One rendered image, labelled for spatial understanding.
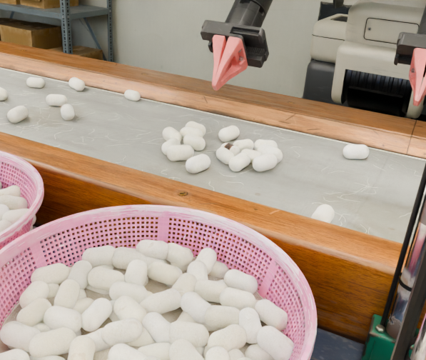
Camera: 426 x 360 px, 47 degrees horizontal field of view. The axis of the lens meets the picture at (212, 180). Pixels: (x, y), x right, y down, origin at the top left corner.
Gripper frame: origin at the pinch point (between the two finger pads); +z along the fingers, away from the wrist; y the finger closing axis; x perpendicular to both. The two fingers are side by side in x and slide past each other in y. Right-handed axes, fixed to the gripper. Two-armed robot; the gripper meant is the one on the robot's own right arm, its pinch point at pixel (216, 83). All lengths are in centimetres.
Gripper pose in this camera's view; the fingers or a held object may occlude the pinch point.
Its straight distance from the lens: 77.4
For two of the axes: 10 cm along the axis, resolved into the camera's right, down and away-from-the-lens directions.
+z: -3.7, 8.7, -3.3
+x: 2.3, 4.3, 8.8
